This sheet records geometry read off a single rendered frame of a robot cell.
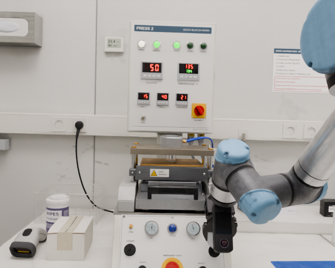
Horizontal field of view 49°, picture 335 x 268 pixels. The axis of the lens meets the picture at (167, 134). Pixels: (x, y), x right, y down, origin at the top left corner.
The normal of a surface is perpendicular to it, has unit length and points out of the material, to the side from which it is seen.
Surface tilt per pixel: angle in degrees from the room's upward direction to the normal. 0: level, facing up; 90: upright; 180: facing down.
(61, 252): 91
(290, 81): 90
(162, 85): 90
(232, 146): 35
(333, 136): 107
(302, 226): 90
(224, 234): 64
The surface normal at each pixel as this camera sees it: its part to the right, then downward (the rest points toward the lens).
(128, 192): 0.04, -0.73
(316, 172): -0.40, 0.55
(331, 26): -0.93, -0.07
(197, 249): 0.04, -0.37
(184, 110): 0.04, 0.05
